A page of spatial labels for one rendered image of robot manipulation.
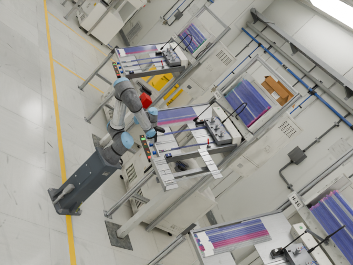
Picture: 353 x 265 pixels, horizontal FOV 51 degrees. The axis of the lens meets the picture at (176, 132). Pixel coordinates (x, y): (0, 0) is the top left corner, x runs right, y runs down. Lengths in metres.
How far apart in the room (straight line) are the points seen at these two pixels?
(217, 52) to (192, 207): 1.86
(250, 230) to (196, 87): 2.37
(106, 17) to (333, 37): 4.10
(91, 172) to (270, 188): 2.58
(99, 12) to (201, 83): 3.35
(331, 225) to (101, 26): 5.91
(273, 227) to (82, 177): 1.44
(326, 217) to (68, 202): 1.85
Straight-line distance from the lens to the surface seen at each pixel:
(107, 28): 7.50
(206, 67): 4.49
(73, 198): 2.94
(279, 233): 2.73
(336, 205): 2.65
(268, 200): 4.70
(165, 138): 3.30
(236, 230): 2.65
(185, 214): 3.73
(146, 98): 3.90
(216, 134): 3.28
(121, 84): 2.51
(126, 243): 3.31
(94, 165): 2.81
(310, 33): 5.76
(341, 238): 2.59
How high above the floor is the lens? 1.74
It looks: 15 degrees down
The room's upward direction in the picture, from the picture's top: 46 degrees clockwise
